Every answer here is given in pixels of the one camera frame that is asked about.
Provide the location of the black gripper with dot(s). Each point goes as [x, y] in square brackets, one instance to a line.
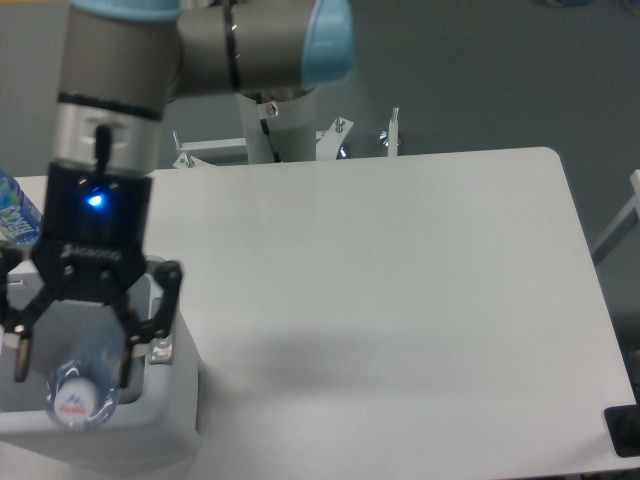
[90, 250]

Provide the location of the white left mounting bracket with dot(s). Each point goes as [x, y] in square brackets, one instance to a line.
[225, 152]

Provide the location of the white frame at right edge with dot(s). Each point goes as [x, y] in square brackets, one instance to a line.
[625, 220]

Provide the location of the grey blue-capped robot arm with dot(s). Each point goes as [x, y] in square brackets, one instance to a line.
[123, 62]

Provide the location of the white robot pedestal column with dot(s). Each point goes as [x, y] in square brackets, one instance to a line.
[279, 125]

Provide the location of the white plastic trash can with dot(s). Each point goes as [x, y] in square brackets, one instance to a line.
[155, 421]

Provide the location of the black device at table edge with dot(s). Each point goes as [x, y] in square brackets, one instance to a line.
[623, 426]

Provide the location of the blue labelled water bottle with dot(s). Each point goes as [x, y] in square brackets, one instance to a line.
[21, 220]

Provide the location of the clear plastic bottle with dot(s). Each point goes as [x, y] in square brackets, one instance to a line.
[84, 390]

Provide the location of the white middle mounting bracket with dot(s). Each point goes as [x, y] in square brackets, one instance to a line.
[331, 143]

